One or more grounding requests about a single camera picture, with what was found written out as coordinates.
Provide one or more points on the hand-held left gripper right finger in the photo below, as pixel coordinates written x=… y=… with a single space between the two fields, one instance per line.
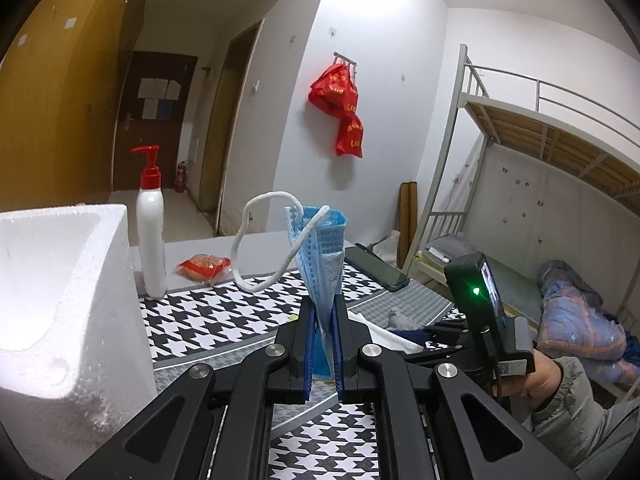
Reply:
x=338 y=350

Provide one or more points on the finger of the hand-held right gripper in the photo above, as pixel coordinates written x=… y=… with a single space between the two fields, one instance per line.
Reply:
x=440 y=355
x=445 y=333

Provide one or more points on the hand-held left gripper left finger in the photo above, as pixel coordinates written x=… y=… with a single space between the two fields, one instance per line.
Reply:
x=309 y=342

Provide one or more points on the grey knit sock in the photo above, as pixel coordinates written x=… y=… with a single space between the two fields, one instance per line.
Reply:
x=397 y=317

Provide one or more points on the blue face mask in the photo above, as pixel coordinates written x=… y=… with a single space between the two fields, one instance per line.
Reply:
x=320 y=260

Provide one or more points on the white foam box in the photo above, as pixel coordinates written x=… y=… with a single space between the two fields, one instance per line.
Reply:
x=75 y=285

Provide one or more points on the person's right forearm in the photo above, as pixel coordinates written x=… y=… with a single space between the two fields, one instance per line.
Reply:
x=585 y=425

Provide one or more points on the person's right hand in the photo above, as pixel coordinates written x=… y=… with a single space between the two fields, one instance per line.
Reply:
x=542 y=380

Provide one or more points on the grey pillow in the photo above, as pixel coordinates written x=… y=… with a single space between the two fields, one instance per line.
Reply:
x=450 y=249

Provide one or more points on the white tissue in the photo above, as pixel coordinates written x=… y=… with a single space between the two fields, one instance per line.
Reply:
x=372 y=332

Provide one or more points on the white plastic bag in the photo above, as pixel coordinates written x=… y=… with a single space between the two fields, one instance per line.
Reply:
x=387 y=247

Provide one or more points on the black smartphone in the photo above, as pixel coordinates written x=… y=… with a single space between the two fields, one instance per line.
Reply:
x=377 y=267

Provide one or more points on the houndstooth table cloth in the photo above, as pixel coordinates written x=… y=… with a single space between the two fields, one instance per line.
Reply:
x=210 y=320

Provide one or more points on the red snack packet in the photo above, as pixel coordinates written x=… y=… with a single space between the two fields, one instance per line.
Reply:
x=202 y=266

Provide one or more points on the white metal bunk bed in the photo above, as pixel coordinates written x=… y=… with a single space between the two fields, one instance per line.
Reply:
x=550 y=130

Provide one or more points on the red printed shopping bag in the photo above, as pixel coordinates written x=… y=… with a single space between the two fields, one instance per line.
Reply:
x=350 y=135
x=332 y=87

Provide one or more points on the white pump bottle red pump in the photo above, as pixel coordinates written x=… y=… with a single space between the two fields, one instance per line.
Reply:
x=150 y=225

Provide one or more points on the red fire extinguisher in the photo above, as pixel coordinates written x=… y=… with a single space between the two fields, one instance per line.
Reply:
x=181 y=177

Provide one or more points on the light brown side door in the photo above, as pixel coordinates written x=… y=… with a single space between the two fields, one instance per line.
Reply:
x=220 y=135

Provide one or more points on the dark brown entry door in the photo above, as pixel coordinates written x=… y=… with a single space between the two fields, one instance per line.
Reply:
x=150 y=160

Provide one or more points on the blue paper notice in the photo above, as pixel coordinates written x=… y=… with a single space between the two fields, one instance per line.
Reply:
x=164 y=109

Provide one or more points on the small white paper notice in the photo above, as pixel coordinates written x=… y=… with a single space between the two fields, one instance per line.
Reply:
x=149 y=109

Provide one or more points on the large white paper notice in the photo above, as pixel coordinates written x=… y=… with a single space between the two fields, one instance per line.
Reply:
x=157 y=89

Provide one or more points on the yellow wooden wardrobe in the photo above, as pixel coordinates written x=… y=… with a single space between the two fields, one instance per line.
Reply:
x=60 y=110

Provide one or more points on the metal wall hook rack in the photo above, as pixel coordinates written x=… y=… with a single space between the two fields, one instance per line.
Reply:
x=345 y=58

